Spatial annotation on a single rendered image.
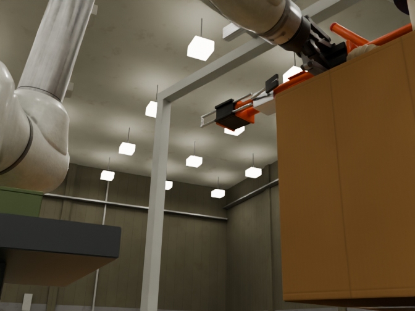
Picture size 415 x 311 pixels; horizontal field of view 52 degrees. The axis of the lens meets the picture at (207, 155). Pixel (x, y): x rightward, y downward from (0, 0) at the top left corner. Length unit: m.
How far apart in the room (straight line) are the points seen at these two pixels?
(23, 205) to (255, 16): 0.50
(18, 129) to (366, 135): 0.61
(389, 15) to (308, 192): 9.49
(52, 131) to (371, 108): 0.63
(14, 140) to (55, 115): 0.15
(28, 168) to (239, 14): 0.50
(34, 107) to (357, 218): 0.66
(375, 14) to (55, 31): 9.27
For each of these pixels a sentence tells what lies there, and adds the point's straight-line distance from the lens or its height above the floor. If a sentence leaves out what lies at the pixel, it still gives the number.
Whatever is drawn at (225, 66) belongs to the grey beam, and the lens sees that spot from 4.41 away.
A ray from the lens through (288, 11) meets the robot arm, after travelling 0.86.
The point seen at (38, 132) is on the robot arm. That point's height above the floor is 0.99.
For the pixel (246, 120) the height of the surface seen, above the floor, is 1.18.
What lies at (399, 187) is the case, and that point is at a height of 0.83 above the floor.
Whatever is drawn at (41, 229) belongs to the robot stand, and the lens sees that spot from 0.54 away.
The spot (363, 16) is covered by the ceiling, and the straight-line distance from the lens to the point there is 10.06.
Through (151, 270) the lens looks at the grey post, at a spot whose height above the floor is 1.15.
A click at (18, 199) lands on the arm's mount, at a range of 0.66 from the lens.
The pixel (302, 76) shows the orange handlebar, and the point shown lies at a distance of 1.07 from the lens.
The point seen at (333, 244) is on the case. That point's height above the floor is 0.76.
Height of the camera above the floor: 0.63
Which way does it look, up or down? 22 degrees up
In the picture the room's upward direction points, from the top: 2 degrees clockwise
